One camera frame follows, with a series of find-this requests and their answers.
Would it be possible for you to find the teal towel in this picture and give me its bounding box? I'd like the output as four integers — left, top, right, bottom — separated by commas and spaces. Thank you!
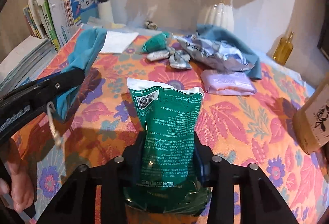
53, 28, 107, 122

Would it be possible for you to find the green refill pouch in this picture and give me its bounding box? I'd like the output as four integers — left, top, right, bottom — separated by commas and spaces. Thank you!
124, 78, 211, 216

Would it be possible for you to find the teal mesh sponge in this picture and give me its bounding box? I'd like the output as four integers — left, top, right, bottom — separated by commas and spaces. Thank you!
142, 32, 170, 53

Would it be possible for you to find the blue cloth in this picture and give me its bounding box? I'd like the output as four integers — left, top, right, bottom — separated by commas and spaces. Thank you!
196, 24, 262, 80

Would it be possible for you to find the person's left hand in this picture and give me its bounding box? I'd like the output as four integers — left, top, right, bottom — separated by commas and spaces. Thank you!
1, 138, 34, 213

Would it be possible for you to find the white folded napkin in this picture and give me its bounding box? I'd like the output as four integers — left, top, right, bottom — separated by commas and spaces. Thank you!
100, 31, 139, 54

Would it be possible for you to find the floral orange table cloth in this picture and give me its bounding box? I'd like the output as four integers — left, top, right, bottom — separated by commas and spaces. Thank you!
13, 36, 328, 223

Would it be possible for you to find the stack of books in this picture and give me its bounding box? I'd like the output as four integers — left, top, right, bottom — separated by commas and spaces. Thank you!
1, 0, 99, 95

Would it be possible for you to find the brown cylindrical paper container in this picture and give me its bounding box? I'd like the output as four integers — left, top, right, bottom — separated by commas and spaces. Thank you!
293, 76, 329, 154

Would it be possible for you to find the small striped shell object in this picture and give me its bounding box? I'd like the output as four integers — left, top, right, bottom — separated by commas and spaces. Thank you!
144, 20, 158, 30

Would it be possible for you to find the purple wipes pack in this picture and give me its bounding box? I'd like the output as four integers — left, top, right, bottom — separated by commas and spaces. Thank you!
201, 69, 257, 96

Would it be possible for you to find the plaid fabric bow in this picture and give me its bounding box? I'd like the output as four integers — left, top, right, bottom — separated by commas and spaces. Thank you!
146, 47, 192, 70

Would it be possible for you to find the blue white plastic package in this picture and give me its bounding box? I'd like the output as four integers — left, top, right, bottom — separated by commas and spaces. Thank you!
176, 35, 254, 73

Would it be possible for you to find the amber glass bottle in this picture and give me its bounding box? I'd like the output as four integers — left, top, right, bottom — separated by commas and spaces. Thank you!
273, 32, 294, 66

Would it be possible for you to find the white ribbed vase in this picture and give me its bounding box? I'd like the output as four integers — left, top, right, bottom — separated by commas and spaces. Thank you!
197, 0, 234, 33

